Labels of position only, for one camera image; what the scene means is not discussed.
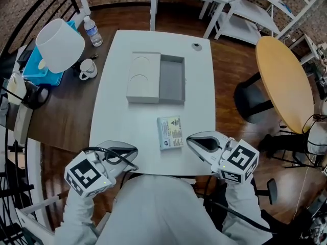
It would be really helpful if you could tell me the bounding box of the round yellow table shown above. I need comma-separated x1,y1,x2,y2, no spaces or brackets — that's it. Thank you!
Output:
255,35,315,135

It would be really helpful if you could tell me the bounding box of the black mug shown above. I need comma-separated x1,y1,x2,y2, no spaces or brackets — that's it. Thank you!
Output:
25,81,51,110

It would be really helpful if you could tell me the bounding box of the grey box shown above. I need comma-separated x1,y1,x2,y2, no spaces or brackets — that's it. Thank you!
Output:
158,54,186,106

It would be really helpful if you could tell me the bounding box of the person's left forearm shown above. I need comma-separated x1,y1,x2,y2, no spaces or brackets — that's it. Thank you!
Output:
54,187,99,245

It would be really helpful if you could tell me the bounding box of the person's white shirt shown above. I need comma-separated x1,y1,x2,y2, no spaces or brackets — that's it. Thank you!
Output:
96,174,227,245

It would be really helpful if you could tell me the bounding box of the clear plastic water bottle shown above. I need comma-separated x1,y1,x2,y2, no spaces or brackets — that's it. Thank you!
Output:
83,15,104,47

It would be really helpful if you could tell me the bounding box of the black round table base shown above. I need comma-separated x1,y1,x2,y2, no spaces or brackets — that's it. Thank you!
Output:
233,71,276,125

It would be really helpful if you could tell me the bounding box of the white plastic jug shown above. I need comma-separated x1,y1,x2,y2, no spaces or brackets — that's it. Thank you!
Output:
7,71,27,106

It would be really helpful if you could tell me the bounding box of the white table lamp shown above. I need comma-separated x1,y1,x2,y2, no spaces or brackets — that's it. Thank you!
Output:
35,18,86,74

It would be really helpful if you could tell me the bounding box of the light grey box lid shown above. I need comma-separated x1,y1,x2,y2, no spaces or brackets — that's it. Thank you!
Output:
126,51,161,104

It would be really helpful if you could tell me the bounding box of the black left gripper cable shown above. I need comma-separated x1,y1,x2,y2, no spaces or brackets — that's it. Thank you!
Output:
83,146,140,172

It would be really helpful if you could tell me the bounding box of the black chair armrest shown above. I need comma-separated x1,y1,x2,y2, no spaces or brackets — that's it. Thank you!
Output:
266,178,278,205

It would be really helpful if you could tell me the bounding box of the black metal railing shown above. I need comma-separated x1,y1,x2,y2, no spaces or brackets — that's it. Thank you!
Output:
0,0,80,56

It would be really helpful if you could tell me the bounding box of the person's right forearm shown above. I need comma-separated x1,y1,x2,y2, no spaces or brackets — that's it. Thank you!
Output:
221,179,273,245

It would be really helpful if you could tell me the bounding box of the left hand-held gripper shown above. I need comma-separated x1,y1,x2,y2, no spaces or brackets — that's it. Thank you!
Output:
64,140,139,198

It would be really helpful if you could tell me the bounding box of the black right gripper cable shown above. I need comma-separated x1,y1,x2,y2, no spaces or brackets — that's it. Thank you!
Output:
203,174,278,235

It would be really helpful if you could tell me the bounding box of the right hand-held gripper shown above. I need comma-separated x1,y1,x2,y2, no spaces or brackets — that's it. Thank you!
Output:
186,131,260,185

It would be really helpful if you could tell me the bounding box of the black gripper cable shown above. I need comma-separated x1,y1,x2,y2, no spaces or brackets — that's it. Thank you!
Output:
83,146,140,172
203,174,278,235

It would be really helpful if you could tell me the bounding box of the white mug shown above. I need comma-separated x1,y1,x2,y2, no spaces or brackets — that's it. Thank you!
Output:
79,58,99,81

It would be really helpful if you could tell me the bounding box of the white metal shelf rack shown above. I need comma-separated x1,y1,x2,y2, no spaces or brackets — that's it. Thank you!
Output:
203,0,327,47

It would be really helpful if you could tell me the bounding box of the blue plastic tray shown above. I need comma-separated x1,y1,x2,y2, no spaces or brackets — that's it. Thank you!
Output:
22,20,78,87

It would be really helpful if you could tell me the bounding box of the white tissues packet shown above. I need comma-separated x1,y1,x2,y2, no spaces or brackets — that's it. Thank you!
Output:
156,115,185,151

